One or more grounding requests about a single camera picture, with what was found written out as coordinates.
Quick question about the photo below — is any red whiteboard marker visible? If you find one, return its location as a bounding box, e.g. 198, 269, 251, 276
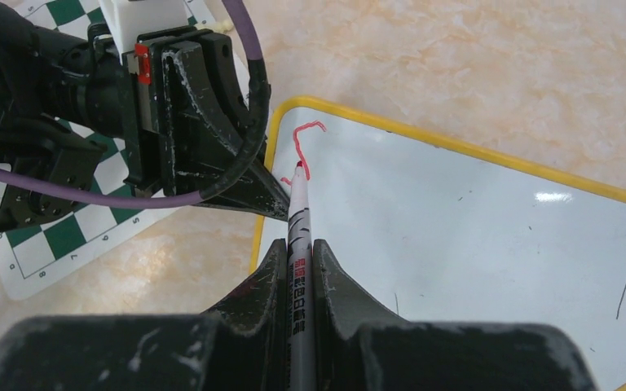
287, 161, 317, 390

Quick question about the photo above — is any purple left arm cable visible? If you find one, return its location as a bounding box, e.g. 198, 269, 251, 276
0, 0, 271, 210

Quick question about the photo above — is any yellow framed whiteboard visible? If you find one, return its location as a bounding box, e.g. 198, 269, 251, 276
265, 96, 626, 390

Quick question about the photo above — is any green white chessboard mat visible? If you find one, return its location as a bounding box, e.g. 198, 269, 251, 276
0, 0, 223, 301

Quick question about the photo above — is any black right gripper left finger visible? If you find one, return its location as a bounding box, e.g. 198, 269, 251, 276
202, 239, 287, 390

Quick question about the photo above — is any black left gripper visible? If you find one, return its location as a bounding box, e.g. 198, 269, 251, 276
87, 24, 289, 221

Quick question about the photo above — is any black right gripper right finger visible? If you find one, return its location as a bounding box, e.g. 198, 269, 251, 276
312, 239, 405, 390

